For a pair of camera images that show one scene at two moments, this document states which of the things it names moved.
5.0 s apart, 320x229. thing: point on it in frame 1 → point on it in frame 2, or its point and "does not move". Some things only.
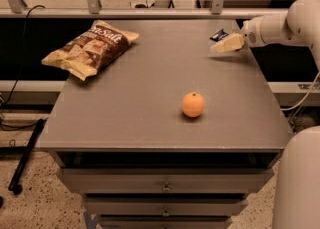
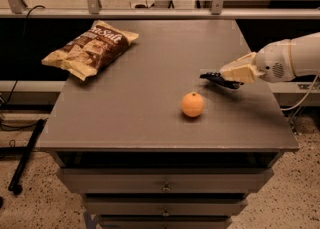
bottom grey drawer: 165,222 does not move
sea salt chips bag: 92,49 does not move
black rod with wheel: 15,184 does not move
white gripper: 252,32 → 273,62
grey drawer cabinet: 169,135 does not move
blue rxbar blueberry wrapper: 219,35 → 217,78
